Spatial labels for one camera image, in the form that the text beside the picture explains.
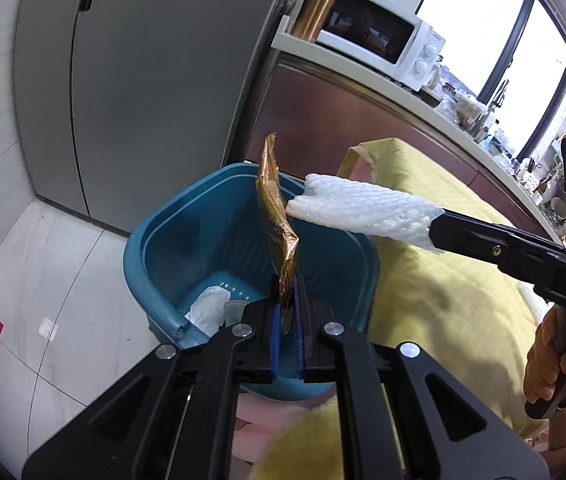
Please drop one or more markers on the white paper cup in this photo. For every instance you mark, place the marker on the white paper cup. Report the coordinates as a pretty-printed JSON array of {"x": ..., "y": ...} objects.
[{"x": 235, "y": 312}]

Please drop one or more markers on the white microwave oven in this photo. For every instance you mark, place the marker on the white microwave oven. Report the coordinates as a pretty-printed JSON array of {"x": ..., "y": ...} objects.
[{"x": 388, "y": 35}]

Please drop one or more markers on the person's right hand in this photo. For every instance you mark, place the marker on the person's right hand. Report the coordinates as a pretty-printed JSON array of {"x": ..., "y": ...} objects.
[{"x": 540, "y": 360}]

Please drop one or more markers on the gold foil wrapper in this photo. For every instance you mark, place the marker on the gold foil wrapper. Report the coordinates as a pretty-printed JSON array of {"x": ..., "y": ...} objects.
[{"x": 274, "y": 210}]

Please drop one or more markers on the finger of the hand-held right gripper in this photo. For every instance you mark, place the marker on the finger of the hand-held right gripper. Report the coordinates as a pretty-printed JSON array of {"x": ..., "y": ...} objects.
[{"x": 478, "y": 242}]

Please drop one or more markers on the dark framed window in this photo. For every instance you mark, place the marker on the dark framed window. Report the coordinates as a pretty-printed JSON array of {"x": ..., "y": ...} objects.
[{"x": 488, "y": 25}]

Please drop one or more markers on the copper travel tumbler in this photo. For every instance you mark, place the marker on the copper travel tumbler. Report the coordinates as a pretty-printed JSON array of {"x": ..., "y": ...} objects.
[{"x": 315, "y": 7}]

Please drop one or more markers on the grey refrigerator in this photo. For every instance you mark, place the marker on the grey refrigerator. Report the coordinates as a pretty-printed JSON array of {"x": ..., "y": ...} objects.
[{"x": 153, "y": 75}]

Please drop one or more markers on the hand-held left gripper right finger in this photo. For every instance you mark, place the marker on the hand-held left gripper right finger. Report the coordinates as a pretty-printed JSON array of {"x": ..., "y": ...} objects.
[{"x": 301, "y": 332}]

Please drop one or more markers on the white foam fruit net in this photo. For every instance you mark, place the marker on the white foam fruit net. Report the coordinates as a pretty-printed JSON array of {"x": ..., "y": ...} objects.
[{"x": 368, "y": 210}]

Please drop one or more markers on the yellow quilted tablecloth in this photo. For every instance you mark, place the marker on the yellow quilted tablecloth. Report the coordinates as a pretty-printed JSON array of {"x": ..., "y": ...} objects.
[{"x": 443, "y": 310}]

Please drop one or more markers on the white kitchen countertop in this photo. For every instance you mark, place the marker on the white kitchen countertop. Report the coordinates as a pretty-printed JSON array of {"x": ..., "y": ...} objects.
[{"x": 363, "y": 72}]

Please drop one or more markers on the blue plastic bin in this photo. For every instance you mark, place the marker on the blue plastic bin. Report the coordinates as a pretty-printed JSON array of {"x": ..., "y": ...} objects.
[{"x": 198, "y": 240}]

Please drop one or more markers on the maroon kitchen cabinets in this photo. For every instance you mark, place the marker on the maroon kitchen cabinets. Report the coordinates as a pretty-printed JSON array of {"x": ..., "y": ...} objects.
[{"x": 323, "y": 115}]

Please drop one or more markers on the crumpled white tissue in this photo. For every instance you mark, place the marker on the crumpled white tissue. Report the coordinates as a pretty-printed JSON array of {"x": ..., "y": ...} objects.
[{"x": 208, "y": 307}]

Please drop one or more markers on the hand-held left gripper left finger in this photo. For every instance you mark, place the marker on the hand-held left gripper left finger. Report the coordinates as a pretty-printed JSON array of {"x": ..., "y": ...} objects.
[{"x": 275, "y": 336}]

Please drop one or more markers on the metal sink faucet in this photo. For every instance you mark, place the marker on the metal sink faucet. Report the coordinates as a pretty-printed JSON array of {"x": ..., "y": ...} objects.
[{"x": 493, "y": 105}]

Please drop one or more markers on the pink cloth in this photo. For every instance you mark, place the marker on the pink cloth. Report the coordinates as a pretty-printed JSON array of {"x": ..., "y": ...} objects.
[{"x": 258, "y": 427}]

